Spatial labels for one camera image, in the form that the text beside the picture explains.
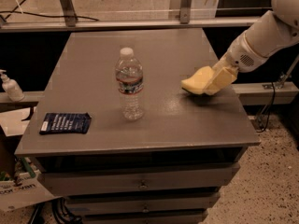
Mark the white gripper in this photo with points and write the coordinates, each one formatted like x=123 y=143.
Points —
x=242 y=55

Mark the metal rail frame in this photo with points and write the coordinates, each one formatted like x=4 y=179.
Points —
x=97 y=15

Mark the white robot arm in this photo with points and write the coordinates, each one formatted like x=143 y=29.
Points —
x=276 y=29

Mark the dark blue snack packet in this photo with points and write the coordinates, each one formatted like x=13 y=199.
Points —
x=55 y=123

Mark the yellow sponge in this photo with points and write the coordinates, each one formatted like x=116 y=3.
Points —
x=196 y=83

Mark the white pump dispenser bottle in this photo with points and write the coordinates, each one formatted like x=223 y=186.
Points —
x=11 y=87

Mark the white cardboard box with print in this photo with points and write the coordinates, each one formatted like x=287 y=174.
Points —
x=21 y=188

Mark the clear plastic water bottle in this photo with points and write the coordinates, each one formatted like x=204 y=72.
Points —
x=130 y=84

